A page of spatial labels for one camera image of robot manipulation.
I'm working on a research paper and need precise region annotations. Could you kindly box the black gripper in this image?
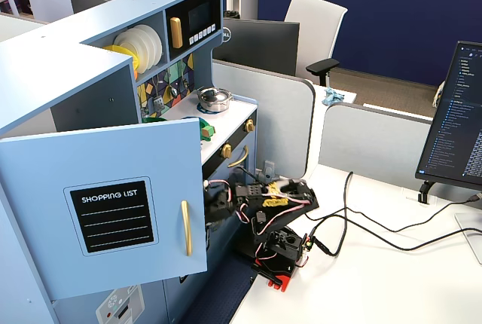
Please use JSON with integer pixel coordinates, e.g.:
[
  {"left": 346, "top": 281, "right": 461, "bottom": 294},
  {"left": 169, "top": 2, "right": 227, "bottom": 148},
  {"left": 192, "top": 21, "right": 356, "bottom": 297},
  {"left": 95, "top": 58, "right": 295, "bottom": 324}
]
[{"left": 204, "top": 187, "right": 236, "bottom": 229}]

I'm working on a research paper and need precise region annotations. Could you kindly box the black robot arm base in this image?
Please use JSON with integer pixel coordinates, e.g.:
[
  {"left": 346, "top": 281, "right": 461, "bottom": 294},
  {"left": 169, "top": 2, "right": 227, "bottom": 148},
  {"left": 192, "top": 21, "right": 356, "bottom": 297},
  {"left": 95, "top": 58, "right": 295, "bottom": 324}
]
[{"left": 235, "top": 225, "right": 313, "bottom": 276}]

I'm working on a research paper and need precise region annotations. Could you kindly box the blue shopping list cabinet door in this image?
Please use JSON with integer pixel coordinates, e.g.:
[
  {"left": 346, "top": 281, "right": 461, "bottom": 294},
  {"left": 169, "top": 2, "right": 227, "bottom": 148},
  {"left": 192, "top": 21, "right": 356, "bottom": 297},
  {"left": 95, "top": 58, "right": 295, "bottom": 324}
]
[{"left": 0, "top": 117, "right": 209, "bottom": 301}]

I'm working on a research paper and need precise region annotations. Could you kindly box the green plastic toy container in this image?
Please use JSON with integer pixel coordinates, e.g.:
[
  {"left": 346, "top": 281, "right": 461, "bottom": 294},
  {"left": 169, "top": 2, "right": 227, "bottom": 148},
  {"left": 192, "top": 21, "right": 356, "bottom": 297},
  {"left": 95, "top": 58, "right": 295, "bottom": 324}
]
[{"left": 199, "top": 118, "right": 216, "bottom": 141}]

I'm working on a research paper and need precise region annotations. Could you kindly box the red table clamp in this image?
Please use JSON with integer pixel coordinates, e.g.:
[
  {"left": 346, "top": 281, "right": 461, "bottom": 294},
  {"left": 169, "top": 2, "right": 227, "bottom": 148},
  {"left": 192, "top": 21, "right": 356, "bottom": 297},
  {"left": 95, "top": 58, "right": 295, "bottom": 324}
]
[{"left": 254, "top": 258, "right": 293, "bottom": 293}]

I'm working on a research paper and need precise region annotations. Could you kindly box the grey desk divider panel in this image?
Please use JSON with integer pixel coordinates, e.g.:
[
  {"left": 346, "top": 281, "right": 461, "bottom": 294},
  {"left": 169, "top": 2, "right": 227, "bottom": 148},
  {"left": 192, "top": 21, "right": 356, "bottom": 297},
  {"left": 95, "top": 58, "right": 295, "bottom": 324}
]
[
  {"left": 318, "top": 103, "right": 435, "bottom": 190},
  {"left": 212, "top": 59, "right": 316, "bottom": 181}
]

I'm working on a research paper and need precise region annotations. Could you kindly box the steel toy pot with lid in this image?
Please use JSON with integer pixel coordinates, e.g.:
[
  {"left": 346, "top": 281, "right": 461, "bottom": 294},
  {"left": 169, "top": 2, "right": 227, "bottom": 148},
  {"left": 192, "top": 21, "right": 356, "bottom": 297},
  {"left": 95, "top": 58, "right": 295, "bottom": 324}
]
[{"left": 197, "top": 87, "right": 233, "bottom": 113}]

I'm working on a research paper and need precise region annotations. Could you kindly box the blue crumpled cloth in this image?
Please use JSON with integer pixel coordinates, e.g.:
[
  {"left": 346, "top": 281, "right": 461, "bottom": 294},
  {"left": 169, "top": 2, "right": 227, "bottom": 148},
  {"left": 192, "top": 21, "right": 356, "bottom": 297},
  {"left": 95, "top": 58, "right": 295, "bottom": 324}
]
[{"left": 320, "top": 88, "right": 346, "bottom": 107}]

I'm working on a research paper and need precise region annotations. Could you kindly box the black Dell monitor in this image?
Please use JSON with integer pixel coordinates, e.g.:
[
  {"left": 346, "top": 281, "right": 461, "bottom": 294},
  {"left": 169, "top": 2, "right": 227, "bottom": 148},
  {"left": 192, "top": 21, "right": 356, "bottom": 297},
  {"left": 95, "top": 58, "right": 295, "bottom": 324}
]
[{"left": 212, "top": 17, "right": 301, "bottom": 77}]

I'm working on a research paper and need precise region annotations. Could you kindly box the white plastic plate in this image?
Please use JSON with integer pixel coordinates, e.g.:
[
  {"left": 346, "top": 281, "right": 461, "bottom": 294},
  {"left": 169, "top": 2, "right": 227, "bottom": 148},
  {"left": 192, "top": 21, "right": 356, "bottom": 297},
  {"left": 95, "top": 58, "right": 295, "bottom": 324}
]
[
  {"left": 114, "top": 29, "right": 148, "bottom": 75},
  {"left": 127, "top": 26, "right": 157, "bottom": 72},
  {"left": 137, "top": 23, "right": 163, "bottom": 67}
]

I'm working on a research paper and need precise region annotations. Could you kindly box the yellow plastic plate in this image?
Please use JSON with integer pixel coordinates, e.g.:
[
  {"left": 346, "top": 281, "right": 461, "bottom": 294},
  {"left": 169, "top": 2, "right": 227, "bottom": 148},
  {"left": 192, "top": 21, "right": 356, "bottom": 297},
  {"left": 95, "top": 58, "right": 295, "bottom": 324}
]
[{"left": 102, "top": 44, "right": 141, "bottom": 72}]

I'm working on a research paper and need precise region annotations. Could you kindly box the white office chair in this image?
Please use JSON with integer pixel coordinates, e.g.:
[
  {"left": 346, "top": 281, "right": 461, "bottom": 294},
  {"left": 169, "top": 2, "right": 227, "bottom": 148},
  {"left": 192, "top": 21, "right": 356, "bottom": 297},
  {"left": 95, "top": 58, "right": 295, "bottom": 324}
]
[{"left": 283, "top": 0, "right": 349, "bottom": 87}]

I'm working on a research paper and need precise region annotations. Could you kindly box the blue wooden toy kitchen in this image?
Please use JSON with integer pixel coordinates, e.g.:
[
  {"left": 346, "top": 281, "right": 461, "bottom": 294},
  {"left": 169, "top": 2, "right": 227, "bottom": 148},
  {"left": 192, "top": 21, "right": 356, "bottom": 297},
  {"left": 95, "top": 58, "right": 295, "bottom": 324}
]
[{"left": 0, "top": 0, "right": 261, "bottom": 324}]

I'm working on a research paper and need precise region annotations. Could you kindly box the dark background monitor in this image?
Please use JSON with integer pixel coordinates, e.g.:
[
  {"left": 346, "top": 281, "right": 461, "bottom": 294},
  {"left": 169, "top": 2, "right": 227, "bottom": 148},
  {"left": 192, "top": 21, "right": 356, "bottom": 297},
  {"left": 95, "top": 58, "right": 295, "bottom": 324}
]
[{"left": 68, "top": 0, "right": 112, "bottom": 14}]

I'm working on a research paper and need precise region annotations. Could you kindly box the monitor showing code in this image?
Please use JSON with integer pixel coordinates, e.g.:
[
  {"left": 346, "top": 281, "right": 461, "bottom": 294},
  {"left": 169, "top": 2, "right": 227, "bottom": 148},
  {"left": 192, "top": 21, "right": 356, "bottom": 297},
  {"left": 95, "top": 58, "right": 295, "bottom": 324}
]
[{"left": 415, "top": 40, "right": 482, "bottom": 191}]

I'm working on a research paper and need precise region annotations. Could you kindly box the silver monitor stand base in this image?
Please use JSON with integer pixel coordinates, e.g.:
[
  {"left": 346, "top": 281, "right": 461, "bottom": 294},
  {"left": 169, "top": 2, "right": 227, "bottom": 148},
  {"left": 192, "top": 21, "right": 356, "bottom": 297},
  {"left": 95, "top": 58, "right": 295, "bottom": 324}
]
[{"left": 454, "top": 212, "right": 482, "bottom": 265}]

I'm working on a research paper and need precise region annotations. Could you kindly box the gold cabinet door handle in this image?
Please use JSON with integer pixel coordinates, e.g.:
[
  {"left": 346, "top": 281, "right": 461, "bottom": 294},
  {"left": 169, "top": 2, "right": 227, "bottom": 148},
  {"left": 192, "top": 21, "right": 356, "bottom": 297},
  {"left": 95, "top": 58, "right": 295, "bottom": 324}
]
[{"left": 181, "top": 200, "right": 194, "bottom": 257}]

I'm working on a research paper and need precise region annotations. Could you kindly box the gold oven door handle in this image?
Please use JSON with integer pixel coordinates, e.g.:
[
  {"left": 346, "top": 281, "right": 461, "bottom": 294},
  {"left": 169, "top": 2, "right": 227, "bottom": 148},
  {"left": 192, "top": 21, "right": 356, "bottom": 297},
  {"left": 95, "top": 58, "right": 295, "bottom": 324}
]
[{"left": 227, "top": 145, "right": 249, "bottom": 169}]

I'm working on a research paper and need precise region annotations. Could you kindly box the black power cable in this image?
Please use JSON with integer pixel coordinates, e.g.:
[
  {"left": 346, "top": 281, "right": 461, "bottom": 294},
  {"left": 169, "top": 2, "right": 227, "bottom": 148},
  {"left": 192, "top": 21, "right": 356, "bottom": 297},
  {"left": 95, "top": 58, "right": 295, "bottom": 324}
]
[{"left": 309, "top": 171, "right": 482, "bottom": 257}]

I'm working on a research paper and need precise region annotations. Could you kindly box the toy microwave with yellow handle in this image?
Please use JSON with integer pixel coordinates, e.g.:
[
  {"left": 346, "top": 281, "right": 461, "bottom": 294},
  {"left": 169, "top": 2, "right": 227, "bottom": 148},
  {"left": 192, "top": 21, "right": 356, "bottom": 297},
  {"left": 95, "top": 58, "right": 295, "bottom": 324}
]
[{"left": 165, "top": 0, "right": 222, "bottom": 62}]

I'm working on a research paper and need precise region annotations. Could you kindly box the black usb cable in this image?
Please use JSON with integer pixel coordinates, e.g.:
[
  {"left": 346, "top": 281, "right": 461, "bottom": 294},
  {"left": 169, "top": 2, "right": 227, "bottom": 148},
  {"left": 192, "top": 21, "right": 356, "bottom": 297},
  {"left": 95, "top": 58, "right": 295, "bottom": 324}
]
[{"left": 307, "top": 194, "right": 482, "bottom": 240}]

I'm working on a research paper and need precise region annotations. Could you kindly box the gold microwave door handle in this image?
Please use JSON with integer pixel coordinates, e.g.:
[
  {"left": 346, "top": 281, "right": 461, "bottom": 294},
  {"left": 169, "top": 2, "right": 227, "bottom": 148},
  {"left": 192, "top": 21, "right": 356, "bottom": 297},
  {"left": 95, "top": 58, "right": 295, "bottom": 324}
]
[{"left": 169, "top": 17, "right": 184, "bottom": 49}]

